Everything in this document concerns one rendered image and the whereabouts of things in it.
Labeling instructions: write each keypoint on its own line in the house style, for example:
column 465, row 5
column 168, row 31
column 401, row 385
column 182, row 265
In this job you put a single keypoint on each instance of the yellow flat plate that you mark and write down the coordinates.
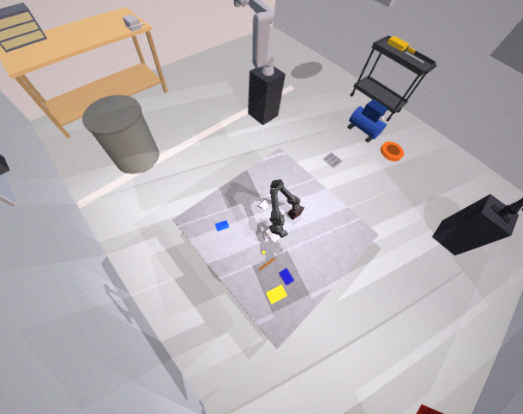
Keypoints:
column 276, row 294

